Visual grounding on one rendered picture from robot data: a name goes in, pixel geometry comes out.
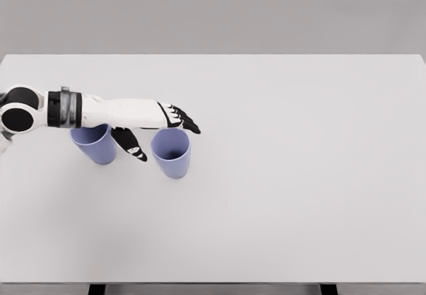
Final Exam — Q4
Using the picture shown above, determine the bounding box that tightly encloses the lavender plastic cup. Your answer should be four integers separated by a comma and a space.
69, 123, 118, 166
150, 128, 192, 179

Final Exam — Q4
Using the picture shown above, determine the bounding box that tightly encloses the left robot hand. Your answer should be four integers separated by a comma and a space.
105, 99, 202, 163

